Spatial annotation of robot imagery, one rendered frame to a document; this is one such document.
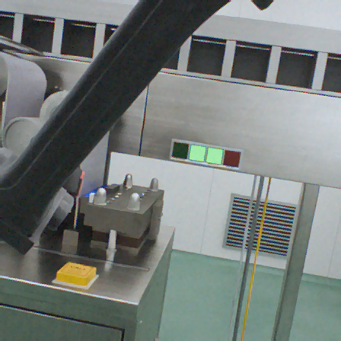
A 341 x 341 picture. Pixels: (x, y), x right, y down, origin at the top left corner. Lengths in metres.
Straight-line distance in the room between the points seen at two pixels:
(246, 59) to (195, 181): 2.40
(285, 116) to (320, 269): 2.77
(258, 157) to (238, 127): 0.12
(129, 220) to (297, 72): 0.80
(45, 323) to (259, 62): 1.07
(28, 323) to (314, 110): 1.07
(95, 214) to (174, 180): 2.71
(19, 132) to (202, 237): 2.88
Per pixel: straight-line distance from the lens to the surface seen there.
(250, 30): 1.48
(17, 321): 1.07
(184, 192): 3.84
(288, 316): 1.79
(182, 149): 1.44
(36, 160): 0.38
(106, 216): 1.15
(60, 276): 0.98
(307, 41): 1.49
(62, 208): 0.50
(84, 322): 1.01
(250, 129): 1.44
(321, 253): 4.05
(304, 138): 1.46
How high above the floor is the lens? 1.30
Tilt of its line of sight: 8 degrees down
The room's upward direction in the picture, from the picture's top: 8 degrees clockwise
